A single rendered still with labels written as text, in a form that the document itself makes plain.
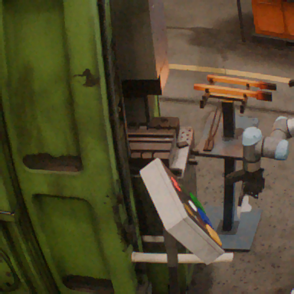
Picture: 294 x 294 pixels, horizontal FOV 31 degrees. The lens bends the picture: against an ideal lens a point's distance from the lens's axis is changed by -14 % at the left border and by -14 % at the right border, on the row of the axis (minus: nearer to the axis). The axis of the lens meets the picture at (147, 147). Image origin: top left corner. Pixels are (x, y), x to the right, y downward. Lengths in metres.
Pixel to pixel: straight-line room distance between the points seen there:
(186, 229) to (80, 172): 0.52
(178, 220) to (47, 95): 0.67
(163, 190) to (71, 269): 0.91
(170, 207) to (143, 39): 0.63
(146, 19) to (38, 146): 0.65
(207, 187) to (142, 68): 1.80
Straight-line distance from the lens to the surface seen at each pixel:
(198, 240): 1.92
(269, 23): 5.96
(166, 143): 2.53
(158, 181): 2.00
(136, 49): 2.17
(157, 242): 2.74
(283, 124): 2.11
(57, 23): 1.97
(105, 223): 2.32
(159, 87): 2.29
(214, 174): 3.98
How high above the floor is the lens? 2.39
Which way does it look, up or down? 34 degrees down
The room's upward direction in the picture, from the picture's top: 7 degrees counter-clockwise
